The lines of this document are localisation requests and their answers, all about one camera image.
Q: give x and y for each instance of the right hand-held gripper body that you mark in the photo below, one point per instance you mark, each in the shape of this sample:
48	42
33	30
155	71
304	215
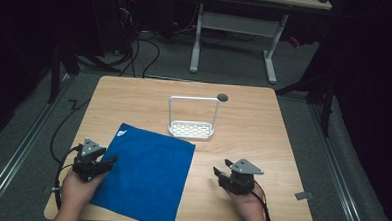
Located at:
243	174

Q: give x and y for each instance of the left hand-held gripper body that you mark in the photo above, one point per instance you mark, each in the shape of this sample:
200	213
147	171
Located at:
89	149

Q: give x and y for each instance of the blue cloth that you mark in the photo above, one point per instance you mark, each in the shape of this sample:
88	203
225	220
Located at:
147	175

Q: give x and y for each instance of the person's right hand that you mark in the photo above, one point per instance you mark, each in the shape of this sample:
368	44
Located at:
246	206

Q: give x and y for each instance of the person's left hand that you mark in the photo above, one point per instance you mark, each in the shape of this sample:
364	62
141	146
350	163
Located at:
77	192

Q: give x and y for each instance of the grey tape piece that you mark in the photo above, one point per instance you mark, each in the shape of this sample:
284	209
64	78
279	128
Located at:
303	195

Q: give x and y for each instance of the dark round table grommet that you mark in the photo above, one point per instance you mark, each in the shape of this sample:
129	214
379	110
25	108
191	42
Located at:
222	97

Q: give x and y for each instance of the black metal stand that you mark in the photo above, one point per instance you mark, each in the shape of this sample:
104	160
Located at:
327	106
55	74

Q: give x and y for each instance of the white-legged wooden desk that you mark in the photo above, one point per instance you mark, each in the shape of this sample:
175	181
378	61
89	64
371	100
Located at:
241	24

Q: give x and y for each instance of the metal floor rail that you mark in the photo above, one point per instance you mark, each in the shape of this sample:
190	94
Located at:
18	153
338	170

